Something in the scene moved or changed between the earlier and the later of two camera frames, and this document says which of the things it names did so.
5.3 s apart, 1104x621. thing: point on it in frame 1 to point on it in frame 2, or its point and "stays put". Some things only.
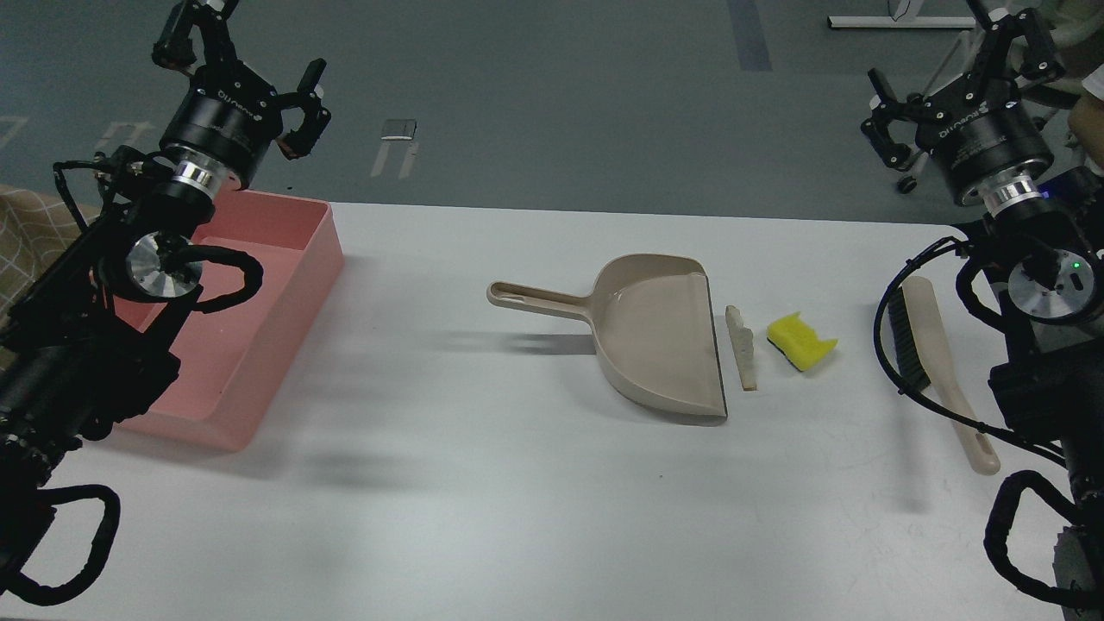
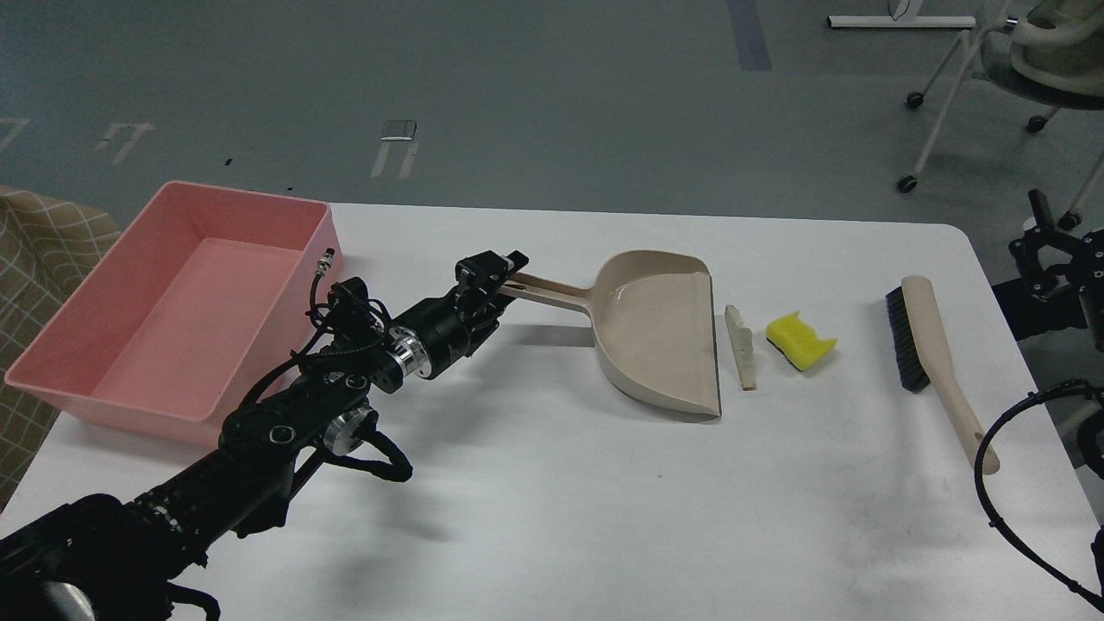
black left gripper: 226,115 to 430,335
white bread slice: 742,348 stays put
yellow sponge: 799,341 stays put
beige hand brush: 925,360 stays put
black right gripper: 978,124 to 1043,253
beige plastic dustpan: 653,328 stays put
